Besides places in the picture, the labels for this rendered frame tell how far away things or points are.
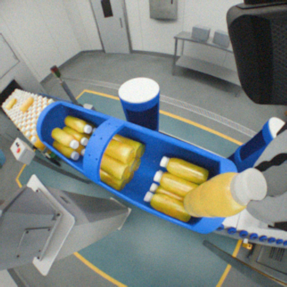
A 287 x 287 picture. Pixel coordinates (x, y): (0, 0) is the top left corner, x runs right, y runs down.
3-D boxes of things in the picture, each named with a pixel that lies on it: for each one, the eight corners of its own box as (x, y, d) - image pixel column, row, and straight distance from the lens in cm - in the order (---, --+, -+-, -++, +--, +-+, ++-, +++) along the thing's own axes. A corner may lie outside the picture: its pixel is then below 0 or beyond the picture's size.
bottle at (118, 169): (127, 176, 50) (96, 160, 58) (131, 162, 48) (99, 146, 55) (119, 183, 45) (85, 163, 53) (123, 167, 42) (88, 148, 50)
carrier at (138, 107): (131, 144, 159) (144, 161, 148) (111, 90, 93) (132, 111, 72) (148, 133, 165) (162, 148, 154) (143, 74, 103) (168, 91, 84)
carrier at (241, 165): (234, 161, 181) (216, 159, 168) (286, 122, 127) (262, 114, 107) (236, 183, 174) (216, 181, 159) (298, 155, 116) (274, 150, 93)
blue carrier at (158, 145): (191, 232, 61) (230, 237, 35) (54, 154, 88) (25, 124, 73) (207, 176, 68) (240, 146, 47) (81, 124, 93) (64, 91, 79)
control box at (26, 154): (28, 165, 101) (16, 160, 96) (20, 154, 118) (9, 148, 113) (36, 154, 99) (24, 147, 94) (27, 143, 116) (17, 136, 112)
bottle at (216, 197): (177, 206, 30) (215, 197, 14) (192, 183, 32) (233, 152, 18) (200, 222, 32) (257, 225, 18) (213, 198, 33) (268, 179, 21)
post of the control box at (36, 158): (88, 184, 180) (27, 157, 107) (86, 183, 182) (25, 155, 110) (90, 181, 179) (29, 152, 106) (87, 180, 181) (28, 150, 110)
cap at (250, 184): (229, 193, 15) (239, 190, 14) (238, 167, 17) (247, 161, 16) (251, 209, 17) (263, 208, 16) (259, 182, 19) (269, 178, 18)
